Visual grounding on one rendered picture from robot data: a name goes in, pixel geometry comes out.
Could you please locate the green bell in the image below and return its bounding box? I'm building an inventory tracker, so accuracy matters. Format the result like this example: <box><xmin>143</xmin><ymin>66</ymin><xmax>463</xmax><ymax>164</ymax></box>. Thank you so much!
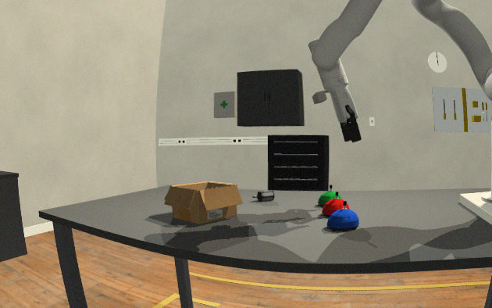
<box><xmin>318</xmin><ymin>185</ymin><xmax>342</xmax><ymax>207</ymax></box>

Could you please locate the blue dome bell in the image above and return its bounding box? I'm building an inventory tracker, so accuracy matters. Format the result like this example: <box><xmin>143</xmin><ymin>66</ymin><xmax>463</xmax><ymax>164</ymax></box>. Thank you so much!
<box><xmin>327</xmin><ymin>201</ymin><xmax>359</xmax><ymax>231</ymax></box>

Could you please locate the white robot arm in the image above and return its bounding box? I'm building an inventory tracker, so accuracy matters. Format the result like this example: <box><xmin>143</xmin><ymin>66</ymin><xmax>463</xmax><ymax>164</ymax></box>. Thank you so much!
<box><xmin>308</xmin><ymin>0</ymin><xmax>492</xmax><ymax>104</ymax></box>

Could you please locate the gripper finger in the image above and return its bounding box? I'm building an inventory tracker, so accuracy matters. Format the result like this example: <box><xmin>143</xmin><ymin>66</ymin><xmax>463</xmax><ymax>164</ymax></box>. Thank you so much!
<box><xmin>345</xmin><ymin>105</ymin><xmax>362</xmax><ymax>142</ymax></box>
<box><xmin>340</xmin><ymin>123</ymin><xmax>351</xmax><ymax>141</ymax></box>

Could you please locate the red dome bell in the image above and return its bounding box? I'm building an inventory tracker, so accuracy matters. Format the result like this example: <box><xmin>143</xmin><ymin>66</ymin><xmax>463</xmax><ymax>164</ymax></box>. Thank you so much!
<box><xmin>322</xmin><ymin>192</ymin><xmax>344</xmax><ymax>217</ymax></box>

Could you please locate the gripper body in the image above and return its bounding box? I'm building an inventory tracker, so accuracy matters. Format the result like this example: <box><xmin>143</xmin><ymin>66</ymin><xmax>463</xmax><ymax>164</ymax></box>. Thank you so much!
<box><xmin>326</xmin><ymin>85</ymin><xmax>358</xmax><ymax>123</ymax></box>

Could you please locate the open brown cardboard box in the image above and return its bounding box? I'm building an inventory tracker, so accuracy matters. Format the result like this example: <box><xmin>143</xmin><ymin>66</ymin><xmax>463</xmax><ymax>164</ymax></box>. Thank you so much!
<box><xmin>165</xmin><ymin>181</ymin><xmax>243</xmax><ymax>224</ymax></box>

